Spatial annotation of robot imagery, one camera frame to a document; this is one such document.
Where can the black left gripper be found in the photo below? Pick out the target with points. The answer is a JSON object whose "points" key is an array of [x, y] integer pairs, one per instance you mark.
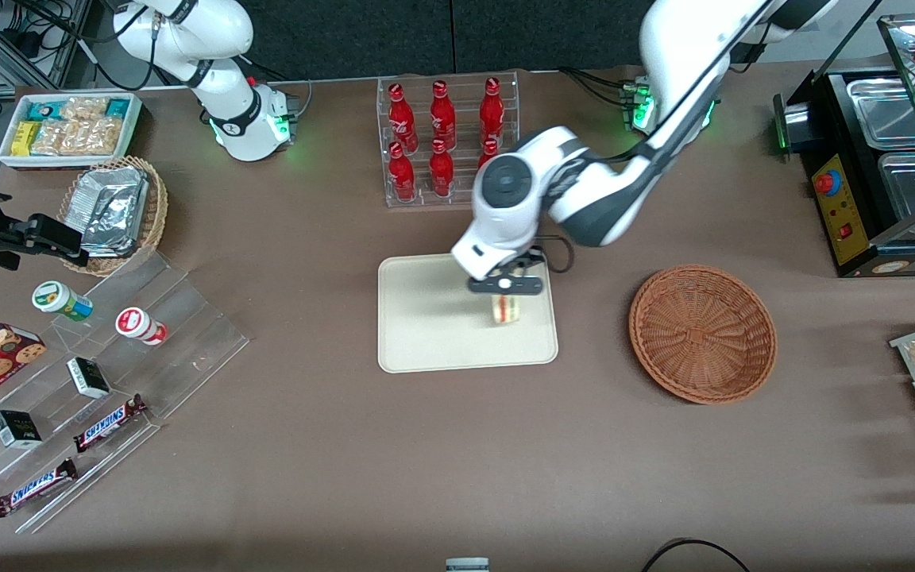
{"points": [[530, 257]]}

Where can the triangular sandwich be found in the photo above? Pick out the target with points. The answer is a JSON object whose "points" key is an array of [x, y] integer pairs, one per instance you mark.
{"points": [[507, 311]]}

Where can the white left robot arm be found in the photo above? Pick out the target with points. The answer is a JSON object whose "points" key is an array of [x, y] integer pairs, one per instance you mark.
{"points": [[584, 183]]}

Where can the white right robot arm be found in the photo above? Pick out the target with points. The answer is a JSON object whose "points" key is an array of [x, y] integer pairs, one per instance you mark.
{"points": [[227, 119]]}

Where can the cream plastic tray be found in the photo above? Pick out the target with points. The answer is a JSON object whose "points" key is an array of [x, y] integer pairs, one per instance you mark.
{"points": [[426, 318]]}

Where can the light wicker basket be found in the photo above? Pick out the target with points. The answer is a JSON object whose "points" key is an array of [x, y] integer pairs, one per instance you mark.
{"points": [[154, 206]]}

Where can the brown wicker basket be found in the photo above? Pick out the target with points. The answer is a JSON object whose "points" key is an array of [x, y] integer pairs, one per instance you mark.
{"points": [[704, 334]]}

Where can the silver foil pack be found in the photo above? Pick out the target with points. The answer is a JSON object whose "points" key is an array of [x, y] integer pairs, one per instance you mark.
{"points": [[112, 238], [112, 195]]}

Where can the green lidded yogurt cup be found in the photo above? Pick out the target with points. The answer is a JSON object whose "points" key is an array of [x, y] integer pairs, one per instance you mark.
{"points": [[56, 298]]}

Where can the white rectangular snack bin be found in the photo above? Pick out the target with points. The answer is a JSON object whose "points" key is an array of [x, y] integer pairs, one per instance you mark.
{"points": [[9, 159]]}

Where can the clear bag of crackers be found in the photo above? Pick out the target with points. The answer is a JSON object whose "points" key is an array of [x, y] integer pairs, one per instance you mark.
{"points": [[98, 137], [84, 108], [52, 139]]}

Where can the yellow snack pack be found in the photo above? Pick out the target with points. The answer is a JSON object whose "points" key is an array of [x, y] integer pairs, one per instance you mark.
{"points": [[25, 139]]}

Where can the red lidded yogurt cup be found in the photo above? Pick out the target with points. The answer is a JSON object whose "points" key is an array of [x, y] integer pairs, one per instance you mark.
{"points": [[136, 324]]}

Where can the teal snack pack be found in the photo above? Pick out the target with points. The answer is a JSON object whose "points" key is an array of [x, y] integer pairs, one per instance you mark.
{"points": [[44, 110], [117, 107]]}

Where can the red cola bottle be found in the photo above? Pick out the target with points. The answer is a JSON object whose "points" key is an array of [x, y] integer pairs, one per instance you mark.
{"points": [[401, 175], [442, 115], [489, 148], [402, 119], [492, 113], [442, 171]]}

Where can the small black box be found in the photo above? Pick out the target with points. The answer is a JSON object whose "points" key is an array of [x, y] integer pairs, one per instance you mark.
{"points": [[88, 378], [17, 429]]}

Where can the clear acrylic stepped stand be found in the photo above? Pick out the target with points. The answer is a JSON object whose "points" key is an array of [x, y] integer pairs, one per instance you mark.
{"points": [[187, 318]]}

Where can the Snickers chocolate bar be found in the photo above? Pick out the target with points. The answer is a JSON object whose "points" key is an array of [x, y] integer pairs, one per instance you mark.
{"points": [[108, 423], [35, 487]]}

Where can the clear acrylic bottle rack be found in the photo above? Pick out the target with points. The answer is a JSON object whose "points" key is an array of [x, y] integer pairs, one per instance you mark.
{"points": [[461, 87]]}

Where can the small grey device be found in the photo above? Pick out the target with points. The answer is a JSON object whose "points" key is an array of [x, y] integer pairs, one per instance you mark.
{"points": [[467, 565]]}

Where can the black hot food display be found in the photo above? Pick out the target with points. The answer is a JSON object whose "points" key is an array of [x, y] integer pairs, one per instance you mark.
{"points": [[843, 206]]}

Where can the aluminium frame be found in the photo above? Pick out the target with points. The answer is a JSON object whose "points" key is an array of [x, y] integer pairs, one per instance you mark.
{"points": [[52, 48]]}

